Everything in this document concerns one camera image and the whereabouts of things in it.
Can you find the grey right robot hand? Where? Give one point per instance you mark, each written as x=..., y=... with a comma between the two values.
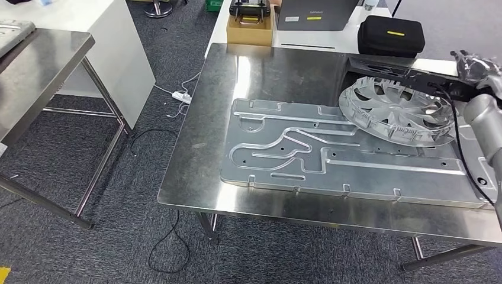
x=482, y=68

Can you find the silver plastic wheel hubcap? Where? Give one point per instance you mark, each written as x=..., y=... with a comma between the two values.
x=392, y=117

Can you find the long black plastic part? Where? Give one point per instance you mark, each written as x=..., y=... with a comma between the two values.
x=372, y=68

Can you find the stainless steel workbench table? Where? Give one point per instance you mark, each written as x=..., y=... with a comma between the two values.
x=274, y=70
x=47, y=62

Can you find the black case with yellow label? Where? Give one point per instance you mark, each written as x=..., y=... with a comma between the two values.
x=392, y=43

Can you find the clear plastic bottle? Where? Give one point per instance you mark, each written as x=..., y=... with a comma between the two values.
x=370, y=4

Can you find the stamped sheet metal panel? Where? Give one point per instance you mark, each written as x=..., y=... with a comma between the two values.
x=15, y=35
x=353, y=176

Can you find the white table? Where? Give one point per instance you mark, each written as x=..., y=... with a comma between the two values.
x=313, y=43

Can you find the grey Lenovo laptop box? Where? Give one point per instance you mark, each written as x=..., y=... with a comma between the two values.
x=313, y=21

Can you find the brown cardboard box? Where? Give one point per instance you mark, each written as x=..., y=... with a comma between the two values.
x=249, y=37

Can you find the black and yellow controller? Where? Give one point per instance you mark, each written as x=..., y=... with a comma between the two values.
x=251, y=8

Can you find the green plastic crate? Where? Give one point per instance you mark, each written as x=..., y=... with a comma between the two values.
x=213, y=4

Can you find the white power strip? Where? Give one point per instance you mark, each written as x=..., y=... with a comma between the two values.
x=181, y=97

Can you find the chrome stool base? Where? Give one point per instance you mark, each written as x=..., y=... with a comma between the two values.
x=157, y=9

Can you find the white desk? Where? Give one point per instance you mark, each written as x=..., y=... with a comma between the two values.
x=117, y=58

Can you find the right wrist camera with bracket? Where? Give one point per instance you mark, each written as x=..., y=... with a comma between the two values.
x=423, y=80

